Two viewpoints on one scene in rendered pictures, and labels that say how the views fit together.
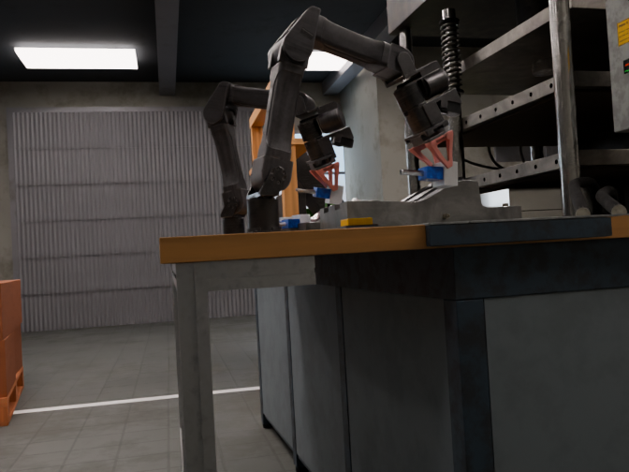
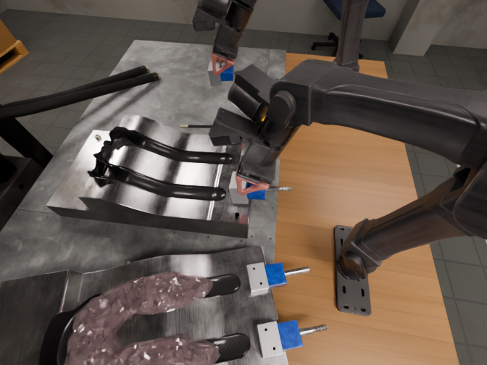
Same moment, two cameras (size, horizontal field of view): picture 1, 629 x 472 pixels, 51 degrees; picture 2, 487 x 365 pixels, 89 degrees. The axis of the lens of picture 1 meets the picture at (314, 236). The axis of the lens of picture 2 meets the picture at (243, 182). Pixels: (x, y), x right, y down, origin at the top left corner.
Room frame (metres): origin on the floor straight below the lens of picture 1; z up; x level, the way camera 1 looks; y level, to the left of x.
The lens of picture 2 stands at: (2.11, 0.05, 1.40)
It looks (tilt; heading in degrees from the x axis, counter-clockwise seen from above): 57 degrees down; 202
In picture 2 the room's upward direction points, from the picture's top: straight up
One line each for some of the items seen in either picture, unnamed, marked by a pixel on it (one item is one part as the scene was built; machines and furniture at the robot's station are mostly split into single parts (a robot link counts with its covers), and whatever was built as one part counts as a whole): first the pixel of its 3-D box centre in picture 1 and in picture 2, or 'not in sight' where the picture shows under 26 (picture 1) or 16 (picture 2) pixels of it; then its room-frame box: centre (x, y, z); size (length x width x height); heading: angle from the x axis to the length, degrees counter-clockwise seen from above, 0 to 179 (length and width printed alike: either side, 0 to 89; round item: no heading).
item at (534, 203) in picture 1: (547, 212); not in sight; (2.58, -0.92, 0.87); 0.50 x 0.27 x 0.17; 105
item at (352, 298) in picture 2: (233, 231); (356, 262); (1.88, 0.23, 0.84); 0.20 x 0.07 x 0.08; 13
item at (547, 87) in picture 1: (561, 116); not in sight; (2.66, -1.04, 1.26); 1.10 x 0.74 x 0.05; 15
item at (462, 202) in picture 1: (416, 210); (159, 171); (1.85, -0.29, 0.87); 0.50 x 0.26 x 0.14; 105
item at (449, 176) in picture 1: (426, 173); (230, 73); (1.46, -0.26, 0.93); 0.13 x 0.05 x 0.05; 110
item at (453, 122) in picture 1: (458, 164); not in sight; (2.73, -0.62, 1.10); 0.05 x 0.05 x 1.30
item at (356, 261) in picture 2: (235, 208); (364, 252); (1.88, 0.22, 0.90); 0.09 x 0.06 x 0.06; 162
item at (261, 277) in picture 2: (287, 224); (278, 274); (1.97, 0.08, 0.85); 0.13 x 0.05 x 0.05; 122
